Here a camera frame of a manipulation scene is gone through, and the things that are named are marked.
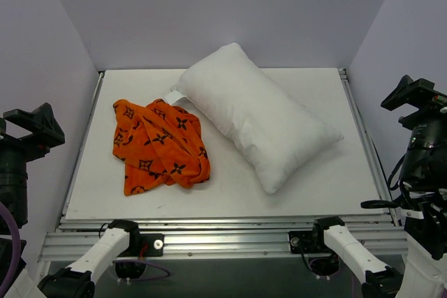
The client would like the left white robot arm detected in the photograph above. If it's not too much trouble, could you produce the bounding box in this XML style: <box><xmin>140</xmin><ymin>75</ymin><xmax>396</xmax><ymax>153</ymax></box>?
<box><xmin>1</xmin><ymin>103</ymin><xmax>141</xmax><ymax>297</ymax></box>

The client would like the aluminium frame rail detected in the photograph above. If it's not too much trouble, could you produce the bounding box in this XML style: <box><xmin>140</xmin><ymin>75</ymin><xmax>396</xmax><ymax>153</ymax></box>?
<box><xmin>39</xmin><ymin>214</ymin><xmax>407</xmax><ymax>262</ymax></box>

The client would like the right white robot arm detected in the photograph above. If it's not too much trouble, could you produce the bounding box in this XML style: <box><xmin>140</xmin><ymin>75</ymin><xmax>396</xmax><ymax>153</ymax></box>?
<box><xmin>310</xmin><ymin>75</ymin><xmax>446</xmax><ymax>297</ymax></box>

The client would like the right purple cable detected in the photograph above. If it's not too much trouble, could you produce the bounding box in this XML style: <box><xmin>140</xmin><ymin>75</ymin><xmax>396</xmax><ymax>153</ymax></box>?
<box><xmin>307</xmin><ymin>258</ymin><xmax>342</xmax><ymax>278</ymax></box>

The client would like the white pillow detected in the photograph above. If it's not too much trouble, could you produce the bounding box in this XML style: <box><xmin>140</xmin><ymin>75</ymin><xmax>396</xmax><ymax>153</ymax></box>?
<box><xmin>166</xmin><ymin>43</ymin><xmax>344</xmax><ymax>195</ymax></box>

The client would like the orange patterned pillowcase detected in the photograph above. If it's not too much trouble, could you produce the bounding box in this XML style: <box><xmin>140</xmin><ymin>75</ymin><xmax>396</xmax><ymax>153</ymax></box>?
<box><xmin>112</xmin><ymin>99</ymin><xmax>211</xmax><ymax>196</ymax></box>

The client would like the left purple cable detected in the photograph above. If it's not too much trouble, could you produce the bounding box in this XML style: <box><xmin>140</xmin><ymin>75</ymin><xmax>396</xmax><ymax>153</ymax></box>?
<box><xmin>0</xmin><ymin>202</ymin><xmax>172</xmax><ymax>282</ymax></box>

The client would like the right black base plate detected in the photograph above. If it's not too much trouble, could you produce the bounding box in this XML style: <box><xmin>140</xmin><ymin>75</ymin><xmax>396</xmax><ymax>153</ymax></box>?
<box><xmin>288</xmin><ymin>230</ymin><xmax>332</xmax><ymax>254</ymax></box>

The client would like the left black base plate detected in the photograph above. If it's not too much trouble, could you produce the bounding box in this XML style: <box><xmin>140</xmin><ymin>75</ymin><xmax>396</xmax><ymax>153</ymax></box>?
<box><xmin>121</xmin><ymin>233</ymin><xmax>165</xmax><ymax>258</ymax></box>

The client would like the purple cable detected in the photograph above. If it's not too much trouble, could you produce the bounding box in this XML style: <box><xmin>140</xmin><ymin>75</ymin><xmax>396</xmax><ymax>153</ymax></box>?
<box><xmin>307</xmin><ymin>258</ymin><xmax>342</xmax><ymax>278</ymax></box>
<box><xmin>0</xmin><ymin>202</ymin><xmax>172</xmax><ymax>282</ymax></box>

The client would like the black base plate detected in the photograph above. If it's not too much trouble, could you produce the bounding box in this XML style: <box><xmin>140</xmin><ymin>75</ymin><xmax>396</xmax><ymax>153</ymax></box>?
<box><xmin>121</xmin><ymin>233</ymin><xmax>165</xmax><ymax>258</ymax></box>
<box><xmin>288</xmin><ymin>230</ymin><xmax>332</xmax><ymax>254</ymax></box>

